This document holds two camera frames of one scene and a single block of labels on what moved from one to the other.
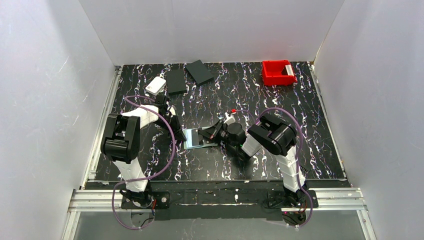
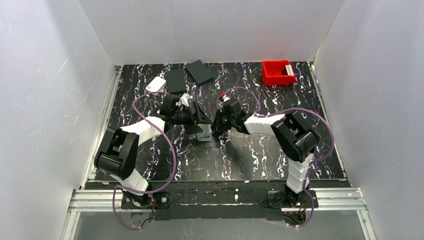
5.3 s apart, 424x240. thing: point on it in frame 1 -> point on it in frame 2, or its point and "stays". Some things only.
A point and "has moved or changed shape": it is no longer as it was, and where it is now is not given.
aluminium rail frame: [349, 200] stays
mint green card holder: [192, 138] has moved or changed shape
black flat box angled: [200, 72] stays
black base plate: [217, 200] stays
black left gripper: [173, 118] -> [195, 115]
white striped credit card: [289, 70] stays
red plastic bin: [275, 73] stays
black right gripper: [217, 132] -> [219, 119]
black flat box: [176, 82] stays
